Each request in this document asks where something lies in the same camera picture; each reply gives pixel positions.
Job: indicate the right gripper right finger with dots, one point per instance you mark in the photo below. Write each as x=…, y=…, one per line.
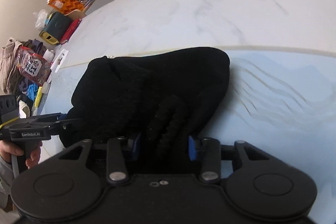
x=207, y=154

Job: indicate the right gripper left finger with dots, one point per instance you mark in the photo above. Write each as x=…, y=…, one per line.
x=87, y=163

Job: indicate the black garment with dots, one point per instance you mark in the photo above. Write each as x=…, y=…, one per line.
x=159, y=101

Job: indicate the yellow cloth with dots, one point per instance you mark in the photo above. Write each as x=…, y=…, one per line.
x=38, y=98

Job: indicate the blue plastic bag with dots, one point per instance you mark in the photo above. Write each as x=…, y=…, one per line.
x=32, y=91

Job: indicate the red dates bag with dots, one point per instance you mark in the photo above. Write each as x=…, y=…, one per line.
x=32, y=66

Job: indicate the red notebook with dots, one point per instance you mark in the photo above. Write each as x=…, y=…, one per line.
x=71, y=29

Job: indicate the clear plastic bag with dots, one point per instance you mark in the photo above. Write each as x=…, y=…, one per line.
x=40, y=19

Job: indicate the orange snack bag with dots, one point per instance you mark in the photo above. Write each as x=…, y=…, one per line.
x=65, y=6

